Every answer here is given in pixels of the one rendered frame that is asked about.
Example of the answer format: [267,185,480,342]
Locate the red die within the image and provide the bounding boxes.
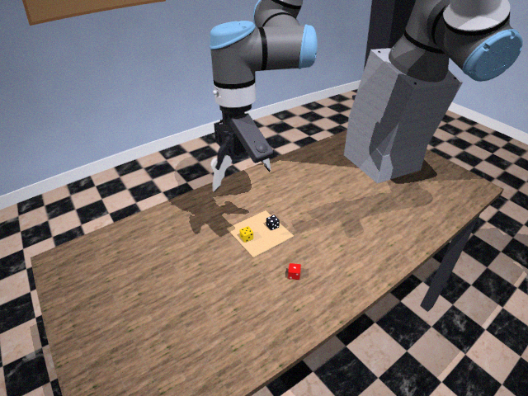
[288,263,301,280]

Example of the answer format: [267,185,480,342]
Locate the beige flat mat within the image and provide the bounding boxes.
[227,211,294,257]

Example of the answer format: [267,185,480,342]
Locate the yellow die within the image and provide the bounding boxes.
[239,226,253,242]

